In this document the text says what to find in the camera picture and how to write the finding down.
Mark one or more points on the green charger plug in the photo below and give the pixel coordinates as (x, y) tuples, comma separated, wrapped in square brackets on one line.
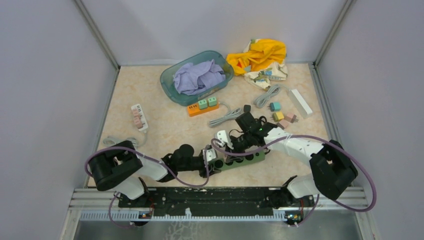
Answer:
[(202, 104), (212, 101)]

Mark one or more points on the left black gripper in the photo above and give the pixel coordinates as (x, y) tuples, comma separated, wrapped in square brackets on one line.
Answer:
[(206, 172)]

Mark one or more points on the teal charger plug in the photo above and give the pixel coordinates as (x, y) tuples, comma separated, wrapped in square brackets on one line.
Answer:
[(274, 106)]

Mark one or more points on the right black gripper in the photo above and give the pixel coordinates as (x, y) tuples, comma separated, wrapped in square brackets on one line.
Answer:
[(232, 140)]

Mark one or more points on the teal plastic basin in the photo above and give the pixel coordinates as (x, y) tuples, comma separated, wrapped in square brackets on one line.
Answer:
[(167, 76)]

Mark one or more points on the purple cloth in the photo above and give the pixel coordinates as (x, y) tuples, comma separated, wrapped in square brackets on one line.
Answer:
[(193, 79)]

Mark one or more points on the green charger plug right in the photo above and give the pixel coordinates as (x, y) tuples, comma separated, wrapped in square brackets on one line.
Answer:
[(212, 101)]

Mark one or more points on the orange power strip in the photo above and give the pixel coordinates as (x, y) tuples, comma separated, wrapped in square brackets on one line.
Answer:
[(193, 110)]

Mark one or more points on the green charger plug left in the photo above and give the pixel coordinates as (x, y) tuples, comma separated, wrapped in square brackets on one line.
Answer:
[(202, 104)]

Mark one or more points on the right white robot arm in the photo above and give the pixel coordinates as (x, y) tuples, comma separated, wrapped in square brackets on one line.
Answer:
[(331, 170)]

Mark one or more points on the yellow charger plug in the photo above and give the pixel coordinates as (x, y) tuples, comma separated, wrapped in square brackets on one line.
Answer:
[(278, 116)]

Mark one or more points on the yellow cloth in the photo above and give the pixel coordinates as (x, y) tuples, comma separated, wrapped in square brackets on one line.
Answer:
[(259, 55)]

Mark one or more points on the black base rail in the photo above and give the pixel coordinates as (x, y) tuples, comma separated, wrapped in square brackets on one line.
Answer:
[(217, 202)]

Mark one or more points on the green power strip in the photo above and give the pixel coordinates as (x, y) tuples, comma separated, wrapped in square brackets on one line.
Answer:
[(241, 161)]

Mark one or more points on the white power strip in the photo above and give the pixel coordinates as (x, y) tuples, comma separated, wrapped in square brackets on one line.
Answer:
[(142, 117), (300, 103)]

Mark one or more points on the pink charger plug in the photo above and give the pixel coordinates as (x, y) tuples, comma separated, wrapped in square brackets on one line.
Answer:
[(291, 117), (283, 124)]

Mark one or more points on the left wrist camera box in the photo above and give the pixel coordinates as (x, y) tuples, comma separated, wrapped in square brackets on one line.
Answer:
[(209, 154)]

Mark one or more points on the cream dinosaur print cloth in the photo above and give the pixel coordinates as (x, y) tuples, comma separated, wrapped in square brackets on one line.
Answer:
[(263, 79)]

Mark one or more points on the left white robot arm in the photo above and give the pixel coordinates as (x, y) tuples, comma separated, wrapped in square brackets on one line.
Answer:
[(120, 167)]

